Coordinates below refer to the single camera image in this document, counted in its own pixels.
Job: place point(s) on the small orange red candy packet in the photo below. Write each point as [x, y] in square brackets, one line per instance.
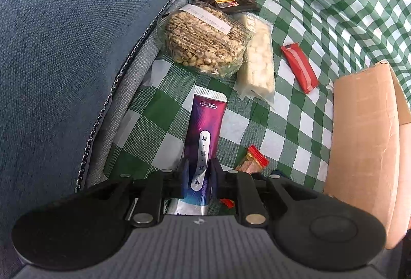
[252, 163]

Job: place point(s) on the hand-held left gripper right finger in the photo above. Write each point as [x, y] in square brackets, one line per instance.
[214, 178]

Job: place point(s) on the puffed grain cake packet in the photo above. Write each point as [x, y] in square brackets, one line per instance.
[199, 41]

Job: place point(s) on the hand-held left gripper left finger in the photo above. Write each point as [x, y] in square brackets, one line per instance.
[184, 178]

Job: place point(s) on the red snack bar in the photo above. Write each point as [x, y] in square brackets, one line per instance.
[300, 69]

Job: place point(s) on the brown cardboard box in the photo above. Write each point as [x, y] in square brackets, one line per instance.
[359, 154]

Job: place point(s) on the clear packet nougat bar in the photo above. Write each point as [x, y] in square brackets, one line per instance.
[257, 64]

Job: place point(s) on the blue-grey fabric bag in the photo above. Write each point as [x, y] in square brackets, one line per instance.
[64, 41]

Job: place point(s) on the purple snack packet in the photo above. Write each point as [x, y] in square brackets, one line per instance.
[205, 125]

